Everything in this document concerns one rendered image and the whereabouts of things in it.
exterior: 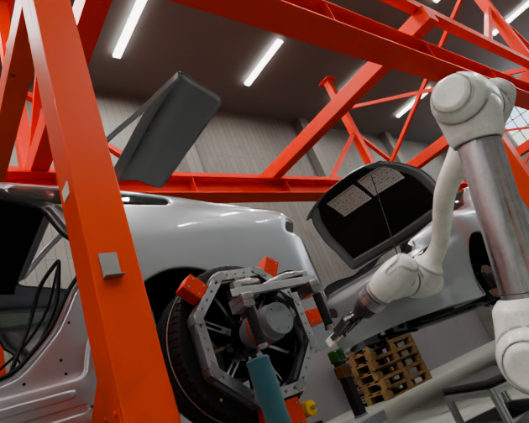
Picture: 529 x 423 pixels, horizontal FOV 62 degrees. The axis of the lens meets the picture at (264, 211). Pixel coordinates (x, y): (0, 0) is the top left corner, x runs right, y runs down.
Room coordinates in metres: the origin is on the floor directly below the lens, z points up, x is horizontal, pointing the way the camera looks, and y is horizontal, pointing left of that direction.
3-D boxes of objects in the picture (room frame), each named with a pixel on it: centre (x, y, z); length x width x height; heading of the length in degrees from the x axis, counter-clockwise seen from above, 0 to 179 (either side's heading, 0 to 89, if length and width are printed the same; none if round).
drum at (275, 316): (1.78, 0.17, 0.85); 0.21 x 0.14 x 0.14; 44
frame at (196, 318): (1.83, 0.21, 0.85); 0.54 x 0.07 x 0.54; 134
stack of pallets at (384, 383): (8.11, -0.85, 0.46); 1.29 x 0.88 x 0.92; 135
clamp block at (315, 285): (1.80, -0.05, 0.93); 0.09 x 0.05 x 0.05; 44
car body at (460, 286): (6.01, -2.32, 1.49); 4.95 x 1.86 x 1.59; 134
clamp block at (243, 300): (1.57, 0.20, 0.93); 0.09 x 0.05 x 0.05; 44
